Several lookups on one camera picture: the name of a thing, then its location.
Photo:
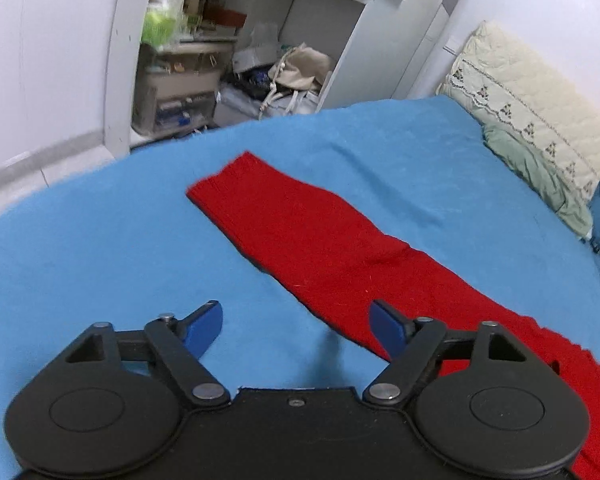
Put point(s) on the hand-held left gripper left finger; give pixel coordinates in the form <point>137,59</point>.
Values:
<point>203,328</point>

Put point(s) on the green plastic bag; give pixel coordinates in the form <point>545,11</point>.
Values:
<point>161,22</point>

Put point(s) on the beige canvas bag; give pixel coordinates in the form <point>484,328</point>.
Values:
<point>302,67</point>

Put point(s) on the blue blanket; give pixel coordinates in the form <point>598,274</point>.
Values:
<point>105,240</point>

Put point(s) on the red knitted garment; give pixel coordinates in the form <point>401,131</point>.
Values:
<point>325,255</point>

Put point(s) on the clear plastic storage box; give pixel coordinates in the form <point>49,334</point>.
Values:
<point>172,97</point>

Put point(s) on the cream quilted pillow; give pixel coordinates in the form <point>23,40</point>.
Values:
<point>535,95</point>

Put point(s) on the pale green pillow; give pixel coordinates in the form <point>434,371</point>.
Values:
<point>540,175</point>

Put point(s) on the white shelf unit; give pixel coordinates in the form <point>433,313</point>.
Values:
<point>260,35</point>

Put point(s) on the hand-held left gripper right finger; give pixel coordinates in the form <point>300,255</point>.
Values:
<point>387,328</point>

